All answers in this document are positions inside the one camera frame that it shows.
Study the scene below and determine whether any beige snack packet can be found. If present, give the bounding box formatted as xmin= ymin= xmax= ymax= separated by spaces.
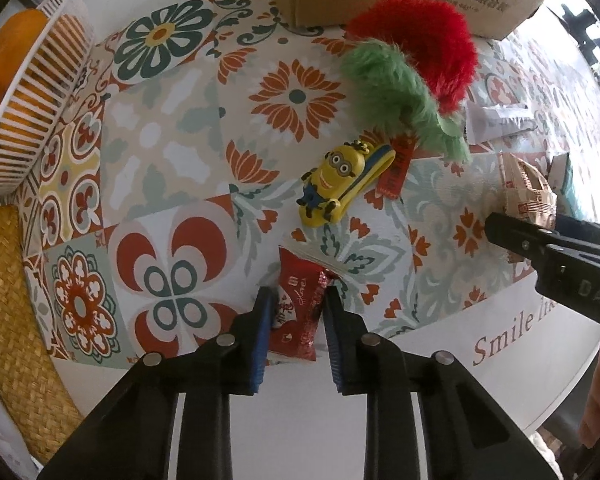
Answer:
xmin=499 ymin=152 xmax=559 ymax=229

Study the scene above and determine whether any teal and white packet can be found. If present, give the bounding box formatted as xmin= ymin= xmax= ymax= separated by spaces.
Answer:
xmin=550 ymin=152 xmax=582 ymax=217

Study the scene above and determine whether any orange fruit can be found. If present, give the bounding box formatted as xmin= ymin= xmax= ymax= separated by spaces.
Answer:
xmin=0 ymin=9 xmax=48 ymax=93

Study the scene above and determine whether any red paper tag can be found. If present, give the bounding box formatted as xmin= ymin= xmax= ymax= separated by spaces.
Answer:
xmin=377 ymin=132 xmax=417 ymax=199

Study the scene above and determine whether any woven straw mat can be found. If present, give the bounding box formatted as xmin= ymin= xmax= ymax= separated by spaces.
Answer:
xmin=0 ymin=201 xmax=87 ymax=466

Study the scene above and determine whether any red and green furry plush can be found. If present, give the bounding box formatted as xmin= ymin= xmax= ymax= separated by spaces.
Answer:
xmin=340 ymin=0 xmax=481 ymax=164

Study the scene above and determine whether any floral patterned tablecloth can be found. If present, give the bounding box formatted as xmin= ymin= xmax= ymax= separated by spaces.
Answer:
xmin=19 ymin=0 xmax=600 ymax=436

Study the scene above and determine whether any red snack packet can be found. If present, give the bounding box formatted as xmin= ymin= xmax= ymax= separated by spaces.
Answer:
xmin=268 ymin=245 xmax=334 ymax=362

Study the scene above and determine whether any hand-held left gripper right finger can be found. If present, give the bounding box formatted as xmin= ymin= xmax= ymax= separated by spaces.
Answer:
xmin=322 ymin=285 xmax=563 ymax=480

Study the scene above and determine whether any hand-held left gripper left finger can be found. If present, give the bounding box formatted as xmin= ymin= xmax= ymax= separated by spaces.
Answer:
xmin=37 ymin=286 xmax=279 ymax=480

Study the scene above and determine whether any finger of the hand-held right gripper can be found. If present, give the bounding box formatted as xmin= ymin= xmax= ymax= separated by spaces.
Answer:
xmin=484 ymin=212 xmax=567 ymax=267

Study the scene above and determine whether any yellow cartoon figure toy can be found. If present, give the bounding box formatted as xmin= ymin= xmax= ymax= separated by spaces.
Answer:
xmin=296 ymin=140 xmax=397 ymax=227

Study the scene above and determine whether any black stand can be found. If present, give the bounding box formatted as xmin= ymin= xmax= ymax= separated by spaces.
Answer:
xmin=560 ymin=4 xmax=600 ymax=69

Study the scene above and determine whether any white slatted plastic basket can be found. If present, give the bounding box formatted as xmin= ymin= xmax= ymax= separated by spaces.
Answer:
xmin=0 ymin=0 xmax=101 ymax=207

